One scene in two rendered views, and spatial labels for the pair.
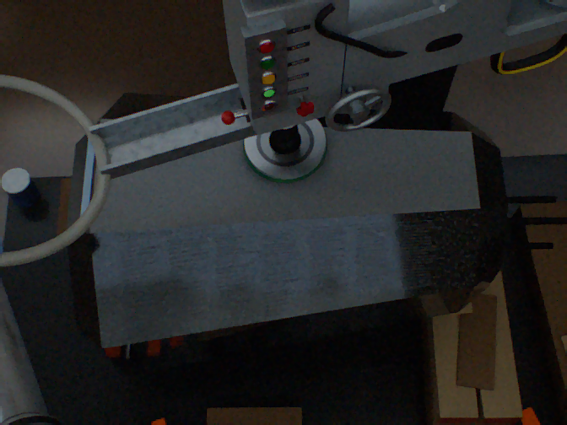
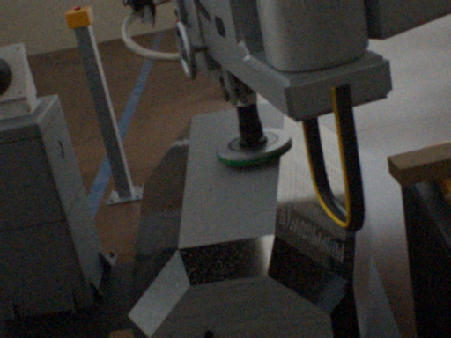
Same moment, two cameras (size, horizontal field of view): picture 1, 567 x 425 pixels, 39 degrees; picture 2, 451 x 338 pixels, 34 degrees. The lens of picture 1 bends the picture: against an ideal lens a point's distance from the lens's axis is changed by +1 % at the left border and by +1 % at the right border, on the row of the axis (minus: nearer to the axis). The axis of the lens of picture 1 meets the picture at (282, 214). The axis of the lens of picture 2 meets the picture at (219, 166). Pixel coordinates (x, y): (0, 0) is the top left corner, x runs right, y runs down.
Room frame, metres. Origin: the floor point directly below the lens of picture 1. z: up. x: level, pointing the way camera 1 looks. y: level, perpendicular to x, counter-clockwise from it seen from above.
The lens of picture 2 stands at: (1.13, -1.98, 1.59)
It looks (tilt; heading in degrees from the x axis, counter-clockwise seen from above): 21 degrees down; 96
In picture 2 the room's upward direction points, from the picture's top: 12 degrees counter-clockwise
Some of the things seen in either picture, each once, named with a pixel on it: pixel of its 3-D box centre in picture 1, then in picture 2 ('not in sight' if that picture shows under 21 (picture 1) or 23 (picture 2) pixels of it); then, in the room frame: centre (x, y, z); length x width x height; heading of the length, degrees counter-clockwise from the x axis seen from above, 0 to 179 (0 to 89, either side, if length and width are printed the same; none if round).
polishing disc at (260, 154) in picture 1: (284, 142); (253, 143); (1.02, -0.01, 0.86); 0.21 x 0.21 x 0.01
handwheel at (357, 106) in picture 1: (353, 97); (199, 47); (0.94, -0.16, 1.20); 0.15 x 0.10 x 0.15; 106
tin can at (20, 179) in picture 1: (20, 188); not in sight; (1.30, 0.95, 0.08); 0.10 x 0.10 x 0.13
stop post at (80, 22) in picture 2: not in sight; (103, 106); (0.15, 1.84, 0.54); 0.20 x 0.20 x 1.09; 1
